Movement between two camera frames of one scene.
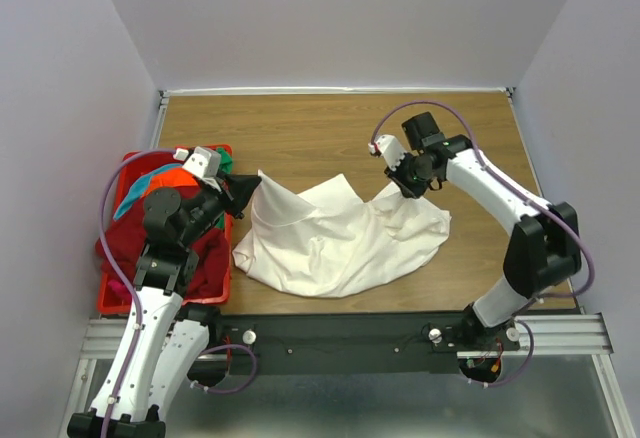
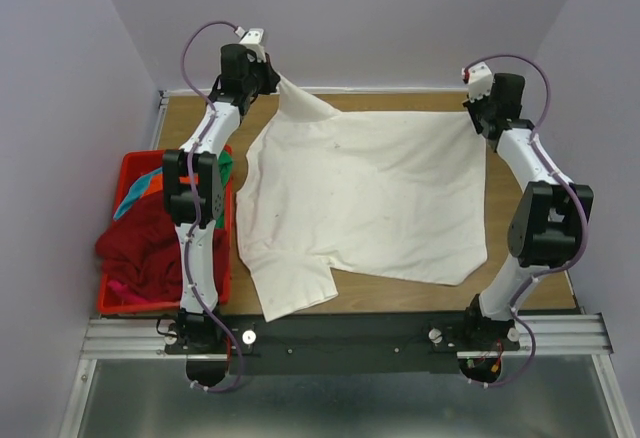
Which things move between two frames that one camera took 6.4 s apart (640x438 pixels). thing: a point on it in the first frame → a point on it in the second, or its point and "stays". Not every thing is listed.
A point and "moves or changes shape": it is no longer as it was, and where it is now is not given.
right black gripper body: (410, 176) → (478, 111)
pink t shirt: (120, 288) stays
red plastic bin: (133, 169) stays
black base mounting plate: (348, 343) stays
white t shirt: (321, 240) moves or changes shape
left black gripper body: (228, 198) → (257, 80)
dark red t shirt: (126, 237) stays
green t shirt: (226, 162) stays
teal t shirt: (138, 188) stays
